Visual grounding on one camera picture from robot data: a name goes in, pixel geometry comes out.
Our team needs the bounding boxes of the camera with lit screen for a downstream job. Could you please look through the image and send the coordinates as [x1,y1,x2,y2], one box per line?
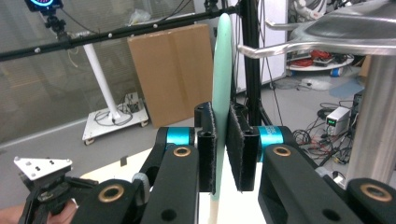
[24,0,72,42]

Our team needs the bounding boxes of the white box with green display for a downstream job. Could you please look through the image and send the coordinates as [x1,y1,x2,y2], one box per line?
[325,105,352,136]

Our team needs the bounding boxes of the black upright frame post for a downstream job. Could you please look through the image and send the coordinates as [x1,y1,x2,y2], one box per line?
[240,0,282,127]

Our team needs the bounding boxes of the white round platform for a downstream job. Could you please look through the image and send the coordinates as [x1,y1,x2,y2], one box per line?
[286,55,356,73]

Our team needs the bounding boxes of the tangle of black floor cables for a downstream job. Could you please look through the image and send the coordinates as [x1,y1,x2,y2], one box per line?
[291,99,360,166]

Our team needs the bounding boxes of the silver metal rack stand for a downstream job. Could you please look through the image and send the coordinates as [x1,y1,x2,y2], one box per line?
[237,0,396,189]

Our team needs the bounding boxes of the brown cardboard sheet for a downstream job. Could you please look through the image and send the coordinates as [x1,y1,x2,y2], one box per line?
[126,23,215,129]

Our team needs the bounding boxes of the red cable coil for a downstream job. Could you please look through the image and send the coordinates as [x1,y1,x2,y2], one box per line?
[290,49,332,68]

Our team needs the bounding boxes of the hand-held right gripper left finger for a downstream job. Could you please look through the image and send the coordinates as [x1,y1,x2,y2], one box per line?
[165,101,218,194]

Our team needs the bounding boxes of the long black crossbar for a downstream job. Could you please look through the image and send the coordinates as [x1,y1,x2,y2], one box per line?
[0,5,247,63]

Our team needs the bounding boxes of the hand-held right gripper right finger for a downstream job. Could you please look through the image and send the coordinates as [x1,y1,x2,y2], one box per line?
[225,102,285,192]

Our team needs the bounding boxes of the white pole on wheeled base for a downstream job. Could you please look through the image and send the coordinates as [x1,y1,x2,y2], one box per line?
[81,43,150,146]

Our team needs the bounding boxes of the cream brush with mint handle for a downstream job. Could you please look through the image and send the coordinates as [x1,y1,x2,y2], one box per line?
[207,12,234,224]

